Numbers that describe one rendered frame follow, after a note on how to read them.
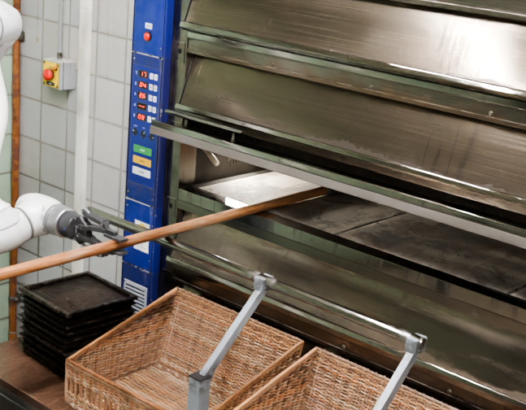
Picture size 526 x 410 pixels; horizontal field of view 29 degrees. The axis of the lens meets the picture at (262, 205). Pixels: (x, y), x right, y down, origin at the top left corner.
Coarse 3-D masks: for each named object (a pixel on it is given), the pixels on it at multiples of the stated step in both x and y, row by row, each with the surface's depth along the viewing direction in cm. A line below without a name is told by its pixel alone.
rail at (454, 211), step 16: (176, 128) 313; (224, 144) 300; (240, 144) 298; (272, 160) 289; (288, 160) 285; (320, 176) 278; (336, 176) 275; (384, 192) 265; (400, 192) 262; (432, 208) 256; (448, 208) 253; (480, 224) 248; (496, 224) 245
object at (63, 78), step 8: (48, 64) 362; (56, 64) 358; (64, 64) 359; (72, 64) 362; (56, 72) 359; (64, 72) 360; (72, 72) 362; (56, 80) 360; (64, 80) 361; (72, 80) 363; (56, 88) 361; (64, 88) 362; (72, 88) 364
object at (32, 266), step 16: (304, 192) 335; (320, 192) 340; (240, 208) 312; (256, 208) 317; (176, 224) 293; (192, 224) 296; (208, 224) 301; (112, 240) 275; (128, 240) 278; (144, 240) 283; (48, 256) 260; (64, 256) 263; (80, 256) 266; (0, 272) 249; (16, 272) 252; (32, 272) 256
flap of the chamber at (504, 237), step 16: (160, 128) 318; (192, 128) 332; (192, 144) 309; (208, 144) 305; (240, 160) 297; (256, 160) 293; (304, 160) 303; (304, 176) 282; (352, 176) 290; (352, 192) 272; (368, 192) 268; (416, 192) 281; (400, 208) 262; (416, 208) 259; (464, 208) 268; (448, 224) 253; (464, 224) 250; (512, 224) 257; (512, 240) 242
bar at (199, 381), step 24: (168, 240) 290; (216, 264) 278; (264, 288) 267; (288, 288) 262; (240, 312) 266; (336, 312) 253; (360, 312) 250; (408, 336) 239; (216, 360) 261; (408, 360) 238; (192, 384) 259; (192, 408) 260; (384, 408) 234
